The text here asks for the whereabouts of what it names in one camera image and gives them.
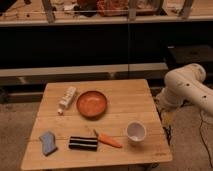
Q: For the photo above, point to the orange pepper with green stem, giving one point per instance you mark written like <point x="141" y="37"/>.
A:
<point x="107" y="140"/>

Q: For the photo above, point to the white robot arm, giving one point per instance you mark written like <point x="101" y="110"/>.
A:
<point x="186" y="83"/>

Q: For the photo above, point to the orange ceramic bowl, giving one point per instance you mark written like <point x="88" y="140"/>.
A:
<point x="91" y="104"/>

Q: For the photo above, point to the white ceramic cup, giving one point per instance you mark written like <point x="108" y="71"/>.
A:
<point x="136" y="132"/>

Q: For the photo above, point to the white plastic bottle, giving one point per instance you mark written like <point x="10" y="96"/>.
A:
<point x="66" y="100"/>

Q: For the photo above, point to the wooden table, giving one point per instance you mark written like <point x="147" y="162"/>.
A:
<point x="128" y="101"/>

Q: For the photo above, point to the black white striped block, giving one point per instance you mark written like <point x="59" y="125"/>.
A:
<point x="83" y="143"/>

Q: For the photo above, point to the black box on shelf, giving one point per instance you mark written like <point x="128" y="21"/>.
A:
<point x="179" y="56"/>

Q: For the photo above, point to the blue sponge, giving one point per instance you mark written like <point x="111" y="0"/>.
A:
<point x="48" y="143"/>

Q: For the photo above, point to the metal shelf rail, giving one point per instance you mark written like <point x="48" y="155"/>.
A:
<point x="24" y="76"/>

